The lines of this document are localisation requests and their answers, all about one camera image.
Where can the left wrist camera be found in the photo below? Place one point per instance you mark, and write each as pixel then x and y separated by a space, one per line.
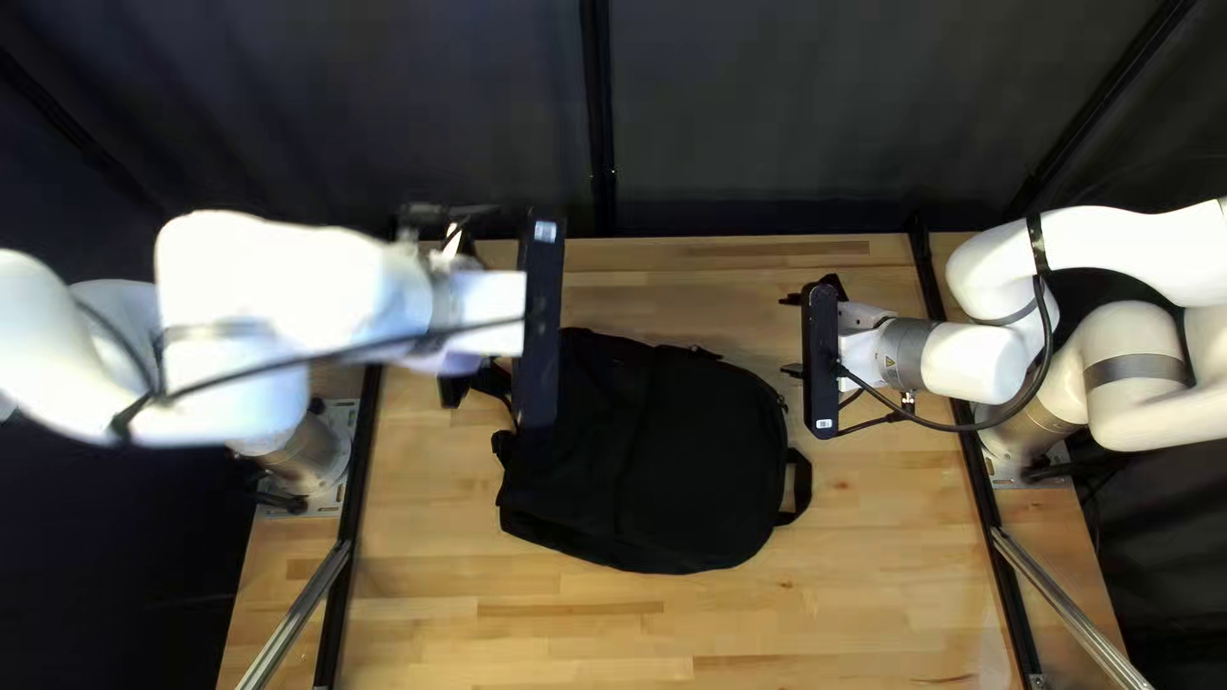
pixel 542 326

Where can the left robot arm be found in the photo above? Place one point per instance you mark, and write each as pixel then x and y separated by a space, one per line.
pixel 249 287

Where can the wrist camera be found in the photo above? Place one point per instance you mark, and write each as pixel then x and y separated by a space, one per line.
pixel 822 355
pixel 542 326

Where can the black frame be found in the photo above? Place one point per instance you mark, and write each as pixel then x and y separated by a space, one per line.
pixel 596 96

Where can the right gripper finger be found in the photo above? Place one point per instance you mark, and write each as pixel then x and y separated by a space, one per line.
pixel 792 299
pixel 793 371

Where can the black backpack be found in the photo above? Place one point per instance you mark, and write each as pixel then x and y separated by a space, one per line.
pixel 652 450

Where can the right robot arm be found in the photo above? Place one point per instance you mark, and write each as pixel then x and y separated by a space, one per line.
pixel 1131 249

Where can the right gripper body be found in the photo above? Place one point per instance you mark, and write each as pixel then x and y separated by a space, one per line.
pixel 861 345

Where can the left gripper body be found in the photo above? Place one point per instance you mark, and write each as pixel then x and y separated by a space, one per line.
pixel 489 311

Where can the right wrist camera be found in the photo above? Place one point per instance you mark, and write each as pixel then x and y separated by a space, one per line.
pixel 822 355

